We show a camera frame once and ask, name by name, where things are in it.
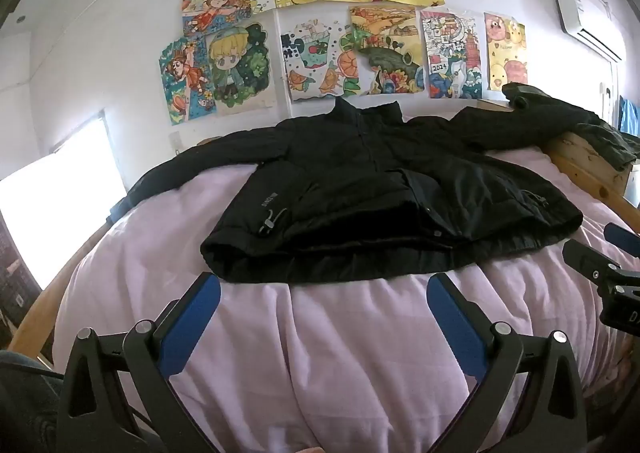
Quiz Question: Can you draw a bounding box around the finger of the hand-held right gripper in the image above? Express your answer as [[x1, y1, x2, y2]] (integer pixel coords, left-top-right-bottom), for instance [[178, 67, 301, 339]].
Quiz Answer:
[[603, 222, 640, 251], [562, 239, 640, 292]]

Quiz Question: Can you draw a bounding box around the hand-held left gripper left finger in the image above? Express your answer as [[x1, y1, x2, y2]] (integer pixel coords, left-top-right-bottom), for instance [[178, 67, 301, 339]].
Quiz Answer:
[[57, 272, 222, 453]]

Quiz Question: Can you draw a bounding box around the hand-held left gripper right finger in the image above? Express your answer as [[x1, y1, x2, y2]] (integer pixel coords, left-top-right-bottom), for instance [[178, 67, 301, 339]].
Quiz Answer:
[[426, 272, 589, 453]]

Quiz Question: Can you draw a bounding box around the black puffer jacket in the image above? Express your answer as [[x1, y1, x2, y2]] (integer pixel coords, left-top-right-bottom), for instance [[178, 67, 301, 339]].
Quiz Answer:
[[107, 82, 608, 284]]

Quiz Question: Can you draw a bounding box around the dark green cloth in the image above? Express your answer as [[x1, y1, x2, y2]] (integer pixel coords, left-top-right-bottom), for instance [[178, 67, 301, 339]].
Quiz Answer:
[[580, 119, 640, 172]]

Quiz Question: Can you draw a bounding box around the pink blanket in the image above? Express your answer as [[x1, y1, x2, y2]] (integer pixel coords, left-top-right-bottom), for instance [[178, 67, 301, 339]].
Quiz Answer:
[[52, 143, 640, 453]]

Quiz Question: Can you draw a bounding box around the blue cloth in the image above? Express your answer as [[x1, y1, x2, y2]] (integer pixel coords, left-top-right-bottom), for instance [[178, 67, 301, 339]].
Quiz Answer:
[[620, 96, 640, 137]]

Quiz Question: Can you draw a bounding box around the person's dark trouser leg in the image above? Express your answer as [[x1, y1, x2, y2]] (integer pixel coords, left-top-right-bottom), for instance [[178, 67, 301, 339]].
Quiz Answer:
[[0, 349, 66, 453]]

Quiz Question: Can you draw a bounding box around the bright window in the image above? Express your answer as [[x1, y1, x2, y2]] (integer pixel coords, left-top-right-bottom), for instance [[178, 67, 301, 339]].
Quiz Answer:
[[0, 112, 128, 296]]

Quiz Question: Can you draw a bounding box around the white air conditioner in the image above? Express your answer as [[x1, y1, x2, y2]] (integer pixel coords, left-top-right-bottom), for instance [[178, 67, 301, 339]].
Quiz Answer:
[[554, 0, 626, 62]]

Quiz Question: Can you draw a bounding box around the wooden bed frame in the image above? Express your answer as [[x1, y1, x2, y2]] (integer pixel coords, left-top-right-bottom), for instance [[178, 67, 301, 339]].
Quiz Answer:
[[9, 98, 640, 359]]

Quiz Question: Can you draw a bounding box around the group of colourful wall drawings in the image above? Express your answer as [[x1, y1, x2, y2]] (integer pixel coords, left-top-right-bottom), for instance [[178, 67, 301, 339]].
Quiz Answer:
[[159, 0, 528, 126]]

